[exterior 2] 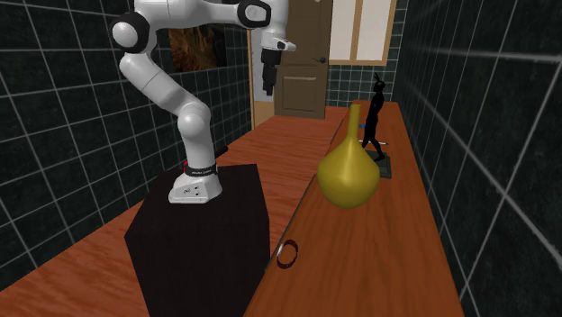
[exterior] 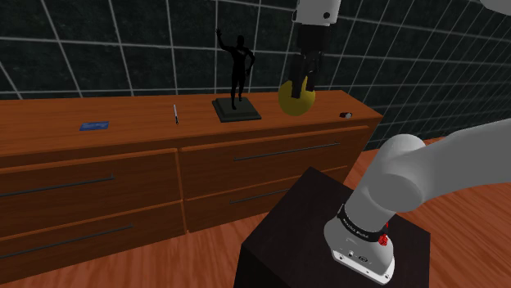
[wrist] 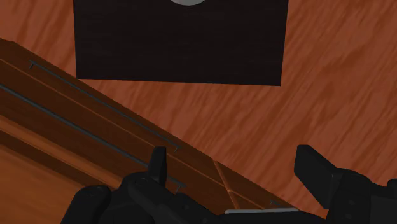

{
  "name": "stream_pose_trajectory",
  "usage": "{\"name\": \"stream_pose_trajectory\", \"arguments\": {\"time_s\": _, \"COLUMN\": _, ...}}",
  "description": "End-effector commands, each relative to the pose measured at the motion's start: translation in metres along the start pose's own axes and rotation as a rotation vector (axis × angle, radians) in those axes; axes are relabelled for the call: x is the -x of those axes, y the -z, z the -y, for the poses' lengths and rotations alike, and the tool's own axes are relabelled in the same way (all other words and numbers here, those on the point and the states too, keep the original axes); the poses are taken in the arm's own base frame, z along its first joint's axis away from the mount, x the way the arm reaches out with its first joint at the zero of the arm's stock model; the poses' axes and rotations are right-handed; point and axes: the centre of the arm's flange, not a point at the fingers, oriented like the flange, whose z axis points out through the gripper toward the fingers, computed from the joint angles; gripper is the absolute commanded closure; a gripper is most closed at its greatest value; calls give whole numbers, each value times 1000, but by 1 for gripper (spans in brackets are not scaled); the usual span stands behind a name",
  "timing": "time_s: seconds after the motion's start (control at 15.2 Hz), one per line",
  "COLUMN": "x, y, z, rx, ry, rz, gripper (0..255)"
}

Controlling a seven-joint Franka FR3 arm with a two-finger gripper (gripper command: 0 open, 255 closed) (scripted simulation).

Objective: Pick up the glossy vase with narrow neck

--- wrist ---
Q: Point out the brown wooden chest of drawers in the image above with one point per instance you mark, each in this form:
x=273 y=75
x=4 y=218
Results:
x=93 y=130

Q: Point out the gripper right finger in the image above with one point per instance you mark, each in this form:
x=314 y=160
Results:
x=338 y=186

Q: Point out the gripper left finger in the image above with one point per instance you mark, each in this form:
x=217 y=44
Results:
x=145 y=192

